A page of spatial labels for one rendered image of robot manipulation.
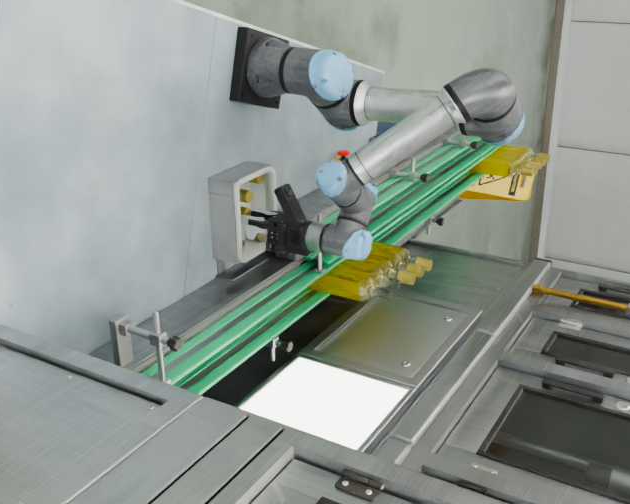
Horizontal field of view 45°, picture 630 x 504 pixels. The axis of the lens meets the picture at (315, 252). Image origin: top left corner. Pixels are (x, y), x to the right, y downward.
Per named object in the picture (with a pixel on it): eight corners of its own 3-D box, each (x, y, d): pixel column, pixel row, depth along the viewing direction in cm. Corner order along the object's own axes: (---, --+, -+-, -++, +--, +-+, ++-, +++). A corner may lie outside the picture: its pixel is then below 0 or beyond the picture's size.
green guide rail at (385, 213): (303, 259, 215) (328, 265, 211) (303, 256, 214) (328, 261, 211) (504, 126, 353) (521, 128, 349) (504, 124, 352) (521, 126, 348)
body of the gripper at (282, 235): (262, 249, 195) (303, 259, 190) (262, 217, 192) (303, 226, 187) (279, 240, 202) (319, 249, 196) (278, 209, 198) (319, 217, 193)
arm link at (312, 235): (318, 228, 184) (335, 218, 191) (302, 225, 187) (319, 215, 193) (318, 257, 187) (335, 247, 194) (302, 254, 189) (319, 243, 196)
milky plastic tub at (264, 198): (214, 259, 200) (241, 266, 196) (208, 177, 192) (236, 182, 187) (252, 237, 214) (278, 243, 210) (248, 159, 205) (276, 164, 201)
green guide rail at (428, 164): (303, 234, 212) (328, 240, 208) (303, 231, 211) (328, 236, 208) (505, 110, 350) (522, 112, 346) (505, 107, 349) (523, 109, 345)
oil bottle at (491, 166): (462, 171, 317) (530, 181, 303) (463, 157, 315) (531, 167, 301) (467, 167, 321) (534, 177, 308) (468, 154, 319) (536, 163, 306)
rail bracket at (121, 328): (94, 367, 165) (175, 397, 155) (84, 297, 159) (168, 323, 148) (110, 357, 169) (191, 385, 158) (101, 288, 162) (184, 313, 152)
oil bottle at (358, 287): (300, 287, 217) (368, 304, 207) (300, 269, 215) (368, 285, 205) (311, 280, 222) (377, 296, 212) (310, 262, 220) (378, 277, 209)
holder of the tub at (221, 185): (214, 277, 203) (238, 283, 199) (207, 177, 192) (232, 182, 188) (251, 254, 216) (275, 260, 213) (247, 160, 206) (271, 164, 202)
